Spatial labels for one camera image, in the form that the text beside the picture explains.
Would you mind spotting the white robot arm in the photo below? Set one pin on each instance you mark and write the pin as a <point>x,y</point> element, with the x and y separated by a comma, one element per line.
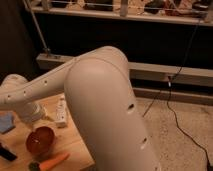
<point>104,109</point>

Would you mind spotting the black marker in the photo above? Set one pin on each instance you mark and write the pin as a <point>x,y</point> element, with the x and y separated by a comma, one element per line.
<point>5,153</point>

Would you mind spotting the upper wooden shelf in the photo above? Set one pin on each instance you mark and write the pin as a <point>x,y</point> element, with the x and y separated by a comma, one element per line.
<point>185,12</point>

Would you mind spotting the orange bowl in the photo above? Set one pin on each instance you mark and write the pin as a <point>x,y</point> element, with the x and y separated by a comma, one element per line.
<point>40,140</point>

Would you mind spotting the metal pole stand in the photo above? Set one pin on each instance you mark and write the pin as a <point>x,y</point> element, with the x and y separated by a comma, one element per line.
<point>46,48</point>

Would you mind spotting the blue cloth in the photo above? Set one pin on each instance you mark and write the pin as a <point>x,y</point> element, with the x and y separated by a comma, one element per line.
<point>6,122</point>

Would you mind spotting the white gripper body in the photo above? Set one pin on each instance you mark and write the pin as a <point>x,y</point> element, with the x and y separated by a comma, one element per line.
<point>30,112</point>

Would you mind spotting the toy carrot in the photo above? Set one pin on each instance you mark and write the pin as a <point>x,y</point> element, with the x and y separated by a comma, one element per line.
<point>48,164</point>

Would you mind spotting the wooden table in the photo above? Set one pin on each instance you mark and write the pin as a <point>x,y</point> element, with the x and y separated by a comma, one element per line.
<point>67,140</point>

